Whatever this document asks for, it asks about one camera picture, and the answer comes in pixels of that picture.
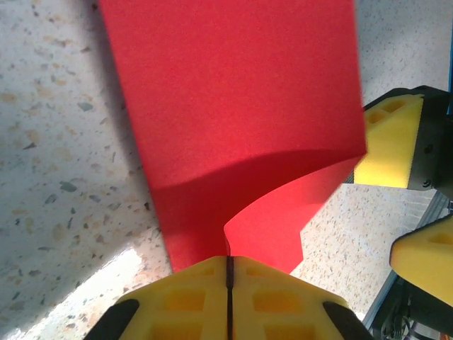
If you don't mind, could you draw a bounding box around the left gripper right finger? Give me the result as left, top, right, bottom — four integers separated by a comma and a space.
229, 254, 373, 340

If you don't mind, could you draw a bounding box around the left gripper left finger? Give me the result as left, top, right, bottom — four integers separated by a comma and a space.
84, 255, 230, 340

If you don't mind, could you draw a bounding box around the red square paper sheet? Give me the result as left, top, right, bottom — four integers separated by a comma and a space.
98, 0, 368, 276

